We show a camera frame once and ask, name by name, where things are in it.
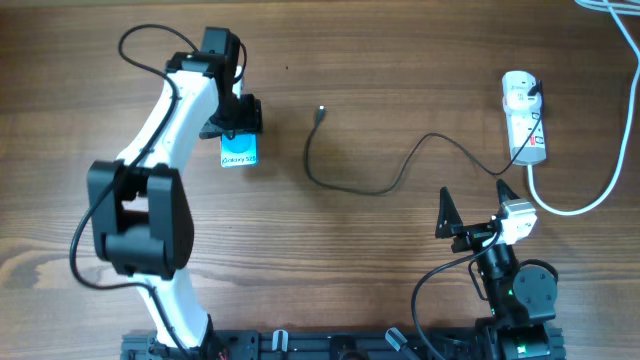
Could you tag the Galaxy S25 smartphone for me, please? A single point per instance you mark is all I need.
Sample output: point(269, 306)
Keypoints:
point(240, 151)

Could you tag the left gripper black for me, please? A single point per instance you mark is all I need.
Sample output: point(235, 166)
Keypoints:
point(249, 122)

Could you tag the white USB charger adapter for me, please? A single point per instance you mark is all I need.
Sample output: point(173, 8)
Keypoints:
point(522, 100)

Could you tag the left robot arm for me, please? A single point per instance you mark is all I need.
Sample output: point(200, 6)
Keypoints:
point(138, 210)

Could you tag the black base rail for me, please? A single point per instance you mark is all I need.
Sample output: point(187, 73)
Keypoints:
point(450, 343)

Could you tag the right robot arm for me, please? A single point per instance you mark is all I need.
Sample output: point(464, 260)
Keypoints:
point(521, 294)

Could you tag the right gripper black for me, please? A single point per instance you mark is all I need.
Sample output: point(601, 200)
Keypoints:
point(451, 225)

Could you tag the white power strip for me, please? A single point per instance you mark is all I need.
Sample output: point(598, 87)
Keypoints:
point(525, 130)

